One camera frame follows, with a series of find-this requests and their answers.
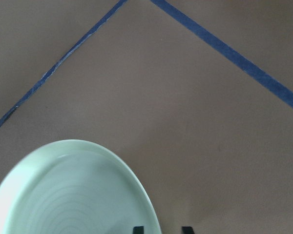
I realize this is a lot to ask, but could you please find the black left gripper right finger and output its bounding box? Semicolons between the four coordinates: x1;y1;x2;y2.
181;226;193;234

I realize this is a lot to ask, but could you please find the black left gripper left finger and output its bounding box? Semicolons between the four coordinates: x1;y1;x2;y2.
133;226;144;234

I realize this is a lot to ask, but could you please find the mint green plate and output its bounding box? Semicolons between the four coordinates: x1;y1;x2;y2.
0;140;161;234

